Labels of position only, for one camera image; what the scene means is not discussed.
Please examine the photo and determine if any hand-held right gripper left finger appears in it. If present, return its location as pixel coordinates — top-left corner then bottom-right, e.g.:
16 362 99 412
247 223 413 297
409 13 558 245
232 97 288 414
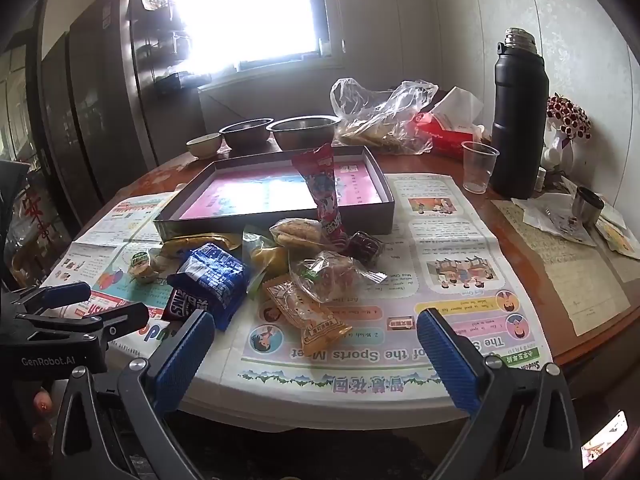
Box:
52 309 217 480

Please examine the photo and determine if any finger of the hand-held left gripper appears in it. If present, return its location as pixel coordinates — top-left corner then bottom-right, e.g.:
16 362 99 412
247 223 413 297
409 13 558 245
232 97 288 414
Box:
15 302 151 346
15 282 92 312

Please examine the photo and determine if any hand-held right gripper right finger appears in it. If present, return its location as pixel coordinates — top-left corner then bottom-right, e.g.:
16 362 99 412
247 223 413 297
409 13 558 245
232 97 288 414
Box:
416 307 586 480

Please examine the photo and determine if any brown chocolate bar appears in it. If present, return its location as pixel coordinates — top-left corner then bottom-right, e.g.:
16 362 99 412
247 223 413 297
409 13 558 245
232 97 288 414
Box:
162 287 201 321

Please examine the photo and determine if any small green-label cake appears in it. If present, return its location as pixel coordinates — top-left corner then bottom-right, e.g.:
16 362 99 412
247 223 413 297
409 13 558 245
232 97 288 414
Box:
127 251 173 286

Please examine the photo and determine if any blue wafer packet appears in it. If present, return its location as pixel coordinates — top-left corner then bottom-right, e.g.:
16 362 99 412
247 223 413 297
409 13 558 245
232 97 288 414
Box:
166 242 251 333

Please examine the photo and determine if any yellow wafer bar packet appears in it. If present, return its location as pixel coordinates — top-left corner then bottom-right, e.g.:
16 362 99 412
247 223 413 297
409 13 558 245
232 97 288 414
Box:
160 232 243 261

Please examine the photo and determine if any dark cardboard box tray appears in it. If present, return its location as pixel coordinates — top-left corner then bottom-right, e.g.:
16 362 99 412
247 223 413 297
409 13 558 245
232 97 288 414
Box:
152 145 397 243

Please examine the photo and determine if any orange snack packet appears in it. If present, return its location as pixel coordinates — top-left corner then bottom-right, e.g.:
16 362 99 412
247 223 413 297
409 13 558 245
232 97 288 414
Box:
262 280 353 356

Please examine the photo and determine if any green yellow cake packet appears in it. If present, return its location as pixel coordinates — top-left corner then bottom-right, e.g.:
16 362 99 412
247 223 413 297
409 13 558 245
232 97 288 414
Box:
242 225 291 301

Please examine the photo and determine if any dark candy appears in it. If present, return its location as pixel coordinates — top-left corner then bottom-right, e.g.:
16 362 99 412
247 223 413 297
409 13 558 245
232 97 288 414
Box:
345 231 386 263

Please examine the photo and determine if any clear red pastry packet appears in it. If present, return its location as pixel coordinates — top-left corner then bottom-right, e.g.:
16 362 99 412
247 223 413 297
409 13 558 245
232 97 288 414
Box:
289 252 388 303

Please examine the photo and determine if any brown cake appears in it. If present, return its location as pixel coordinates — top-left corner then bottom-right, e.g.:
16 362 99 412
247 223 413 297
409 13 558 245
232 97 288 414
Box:
270 217 326 251

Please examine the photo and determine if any red stick snack packet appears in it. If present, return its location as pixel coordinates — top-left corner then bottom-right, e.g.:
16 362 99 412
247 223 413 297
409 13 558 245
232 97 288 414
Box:
291 143 351 251

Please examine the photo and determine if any person's left hand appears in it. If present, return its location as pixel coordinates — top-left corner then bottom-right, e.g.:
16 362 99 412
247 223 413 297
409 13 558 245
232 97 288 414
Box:
27 387 57 443

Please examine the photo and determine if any red printed bag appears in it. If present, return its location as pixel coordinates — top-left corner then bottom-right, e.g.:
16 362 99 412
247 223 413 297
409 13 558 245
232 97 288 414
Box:
10 160 76 286

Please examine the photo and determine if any colourful newspaper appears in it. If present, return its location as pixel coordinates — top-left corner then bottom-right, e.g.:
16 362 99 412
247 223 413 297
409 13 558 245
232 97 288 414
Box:
40 172 553 433

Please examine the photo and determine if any handwritten paper sheet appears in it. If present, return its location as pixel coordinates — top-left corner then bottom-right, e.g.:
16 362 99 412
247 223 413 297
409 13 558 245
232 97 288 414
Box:
492 199 632 337

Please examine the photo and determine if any white crumpled paper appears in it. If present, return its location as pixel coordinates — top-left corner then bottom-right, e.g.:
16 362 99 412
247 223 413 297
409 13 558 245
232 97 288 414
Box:
522 195 598 248

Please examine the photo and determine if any clear plastic cup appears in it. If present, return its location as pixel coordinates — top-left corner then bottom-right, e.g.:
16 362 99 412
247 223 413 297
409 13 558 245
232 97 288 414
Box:
461 141 501 195

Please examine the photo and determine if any cream ceramic bowl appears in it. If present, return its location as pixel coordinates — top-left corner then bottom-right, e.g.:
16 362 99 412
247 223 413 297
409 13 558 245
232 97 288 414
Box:
186 133 223 158

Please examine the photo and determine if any small steel cup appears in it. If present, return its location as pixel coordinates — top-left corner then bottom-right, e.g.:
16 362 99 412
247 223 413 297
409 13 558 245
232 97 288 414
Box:
571 186 606 228

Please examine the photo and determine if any yellow paper packet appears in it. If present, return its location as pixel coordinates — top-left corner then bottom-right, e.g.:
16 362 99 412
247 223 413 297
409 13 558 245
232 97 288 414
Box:
595 207 640 261

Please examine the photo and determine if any dark refrigerator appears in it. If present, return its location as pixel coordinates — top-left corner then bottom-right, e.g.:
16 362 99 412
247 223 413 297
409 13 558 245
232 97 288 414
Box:
25 0 206 221

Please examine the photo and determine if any small steel bowl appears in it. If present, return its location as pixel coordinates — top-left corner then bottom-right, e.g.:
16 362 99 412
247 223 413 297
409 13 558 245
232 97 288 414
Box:
219 118 275 151

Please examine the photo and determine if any red tissue box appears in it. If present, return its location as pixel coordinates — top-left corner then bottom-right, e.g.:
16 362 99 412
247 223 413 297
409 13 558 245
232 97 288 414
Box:
415 86 486 161

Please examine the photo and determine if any white vase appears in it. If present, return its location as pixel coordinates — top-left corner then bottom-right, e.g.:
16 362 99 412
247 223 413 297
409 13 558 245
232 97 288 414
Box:
542 130 576 173

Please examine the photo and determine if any black thermos bottle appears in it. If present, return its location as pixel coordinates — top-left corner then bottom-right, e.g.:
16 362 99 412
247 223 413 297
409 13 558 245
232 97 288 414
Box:
490 28 551 201

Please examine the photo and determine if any large steel bowl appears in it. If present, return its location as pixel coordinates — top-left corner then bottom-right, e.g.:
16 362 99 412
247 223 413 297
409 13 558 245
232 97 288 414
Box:
266 116 341 152

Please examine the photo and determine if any clear plastic bag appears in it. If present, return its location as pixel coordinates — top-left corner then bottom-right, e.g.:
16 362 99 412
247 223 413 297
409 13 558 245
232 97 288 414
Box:
330 77 440 156

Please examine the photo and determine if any bright window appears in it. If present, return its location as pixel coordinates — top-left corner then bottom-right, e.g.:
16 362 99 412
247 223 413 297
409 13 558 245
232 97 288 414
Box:
165 0 346 73

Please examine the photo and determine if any hanging wall rack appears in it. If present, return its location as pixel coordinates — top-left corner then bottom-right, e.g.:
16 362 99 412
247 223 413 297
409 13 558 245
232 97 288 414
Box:
135 0 211 96

